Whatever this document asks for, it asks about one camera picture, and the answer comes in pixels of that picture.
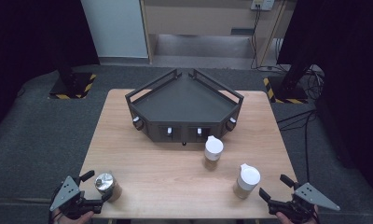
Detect black stand with striped base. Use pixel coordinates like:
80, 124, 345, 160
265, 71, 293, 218
262, 55, 314, 105
48, 52, 98, 101

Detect black socket cable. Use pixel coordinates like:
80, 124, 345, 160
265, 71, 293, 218
250, 5, 290, 73

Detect wooden cabinet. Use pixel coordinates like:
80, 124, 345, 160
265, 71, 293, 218
139, 0, 291, 68

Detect white panel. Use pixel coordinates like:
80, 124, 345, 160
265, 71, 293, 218
79, 0, 149, 60

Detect black floor cables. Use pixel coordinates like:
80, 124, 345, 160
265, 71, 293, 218
276, 64, 326, 188

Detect dark grey corner rack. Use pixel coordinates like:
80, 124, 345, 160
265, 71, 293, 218
124, 68, 245, 147

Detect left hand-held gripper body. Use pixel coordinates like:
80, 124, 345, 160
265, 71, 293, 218
48, 175, 104, 220

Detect white wall socket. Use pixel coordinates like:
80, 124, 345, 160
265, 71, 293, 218
250, 0, 276, 12

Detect black curtain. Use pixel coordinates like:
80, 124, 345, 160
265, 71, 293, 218
0, 0, 101, 139
277, 0, 373, 195

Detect silver-lid spice jar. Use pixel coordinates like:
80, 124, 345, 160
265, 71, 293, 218
93, 171, 124, 203

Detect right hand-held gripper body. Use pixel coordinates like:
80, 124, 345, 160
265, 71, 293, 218
268, 182, 341, 224

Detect white-lid pale spice jar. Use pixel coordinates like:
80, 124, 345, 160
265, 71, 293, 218
232, 162, 262, 201

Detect person's right hand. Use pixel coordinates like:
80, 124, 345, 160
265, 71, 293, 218
275, 204, 320, 224

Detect person's left hand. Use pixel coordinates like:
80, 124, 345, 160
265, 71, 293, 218
51, 208, 95, 224

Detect white-lid brown spice jar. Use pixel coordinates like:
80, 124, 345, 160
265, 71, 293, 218
203, 134, 225, 171

